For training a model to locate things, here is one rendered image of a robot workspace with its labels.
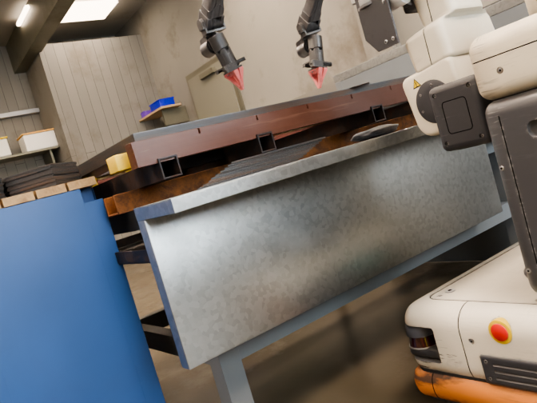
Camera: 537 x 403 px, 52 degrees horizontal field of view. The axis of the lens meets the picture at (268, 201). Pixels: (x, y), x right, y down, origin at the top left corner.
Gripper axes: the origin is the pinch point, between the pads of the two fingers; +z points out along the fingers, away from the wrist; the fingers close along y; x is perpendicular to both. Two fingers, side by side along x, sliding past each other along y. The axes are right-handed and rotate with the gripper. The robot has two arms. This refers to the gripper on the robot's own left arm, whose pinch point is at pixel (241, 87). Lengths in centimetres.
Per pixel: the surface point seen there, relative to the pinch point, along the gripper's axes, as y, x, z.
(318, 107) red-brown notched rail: 10.0, 42.0, 14.0
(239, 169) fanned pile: 51, 54, 14
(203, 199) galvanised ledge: 67, 62, 14
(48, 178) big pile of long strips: 78, 12, -4
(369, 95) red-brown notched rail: -11.1, 42.3, 19.3
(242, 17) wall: -304, -347, -57
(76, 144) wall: -154, -606, -22
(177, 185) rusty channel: 53, 26, 14
